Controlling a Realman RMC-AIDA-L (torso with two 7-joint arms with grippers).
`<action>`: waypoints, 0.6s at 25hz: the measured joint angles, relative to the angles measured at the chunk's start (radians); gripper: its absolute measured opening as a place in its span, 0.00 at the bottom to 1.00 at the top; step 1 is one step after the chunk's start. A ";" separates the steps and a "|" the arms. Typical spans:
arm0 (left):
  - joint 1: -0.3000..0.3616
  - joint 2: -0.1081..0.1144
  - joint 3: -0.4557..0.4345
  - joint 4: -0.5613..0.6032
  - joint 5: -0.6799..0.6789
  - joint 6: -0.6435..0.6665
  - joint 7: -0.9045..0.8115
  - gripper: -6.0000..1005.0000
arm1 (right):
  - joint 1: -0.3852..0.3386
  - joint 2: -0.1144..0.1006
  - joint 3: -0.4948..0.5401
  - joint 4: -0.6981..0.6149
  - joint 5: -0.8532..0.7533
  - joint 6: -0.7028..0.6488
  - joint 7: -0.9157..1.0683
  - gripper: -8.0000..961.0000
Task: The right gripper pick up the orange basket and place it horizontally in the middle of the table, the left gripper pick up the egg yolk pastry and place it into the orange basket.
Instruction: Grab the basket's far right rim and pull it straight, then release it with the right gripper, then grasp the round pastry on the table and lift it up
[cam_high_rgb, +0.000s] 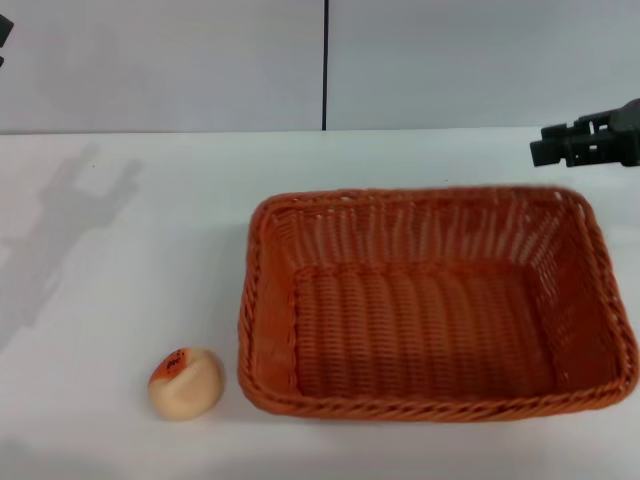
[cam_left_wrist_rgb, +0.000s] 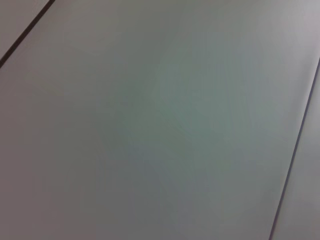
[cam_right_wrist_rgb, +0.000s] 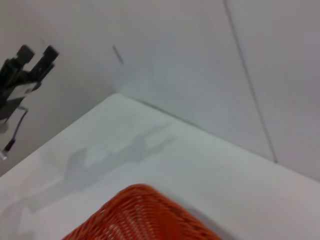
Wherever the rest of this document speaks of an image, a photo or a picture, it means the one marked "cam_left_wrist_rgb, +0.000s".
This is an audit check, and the black vertical wall panel strip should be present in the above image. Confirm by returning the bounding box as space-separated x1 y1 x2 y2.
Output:
0 0 56 69

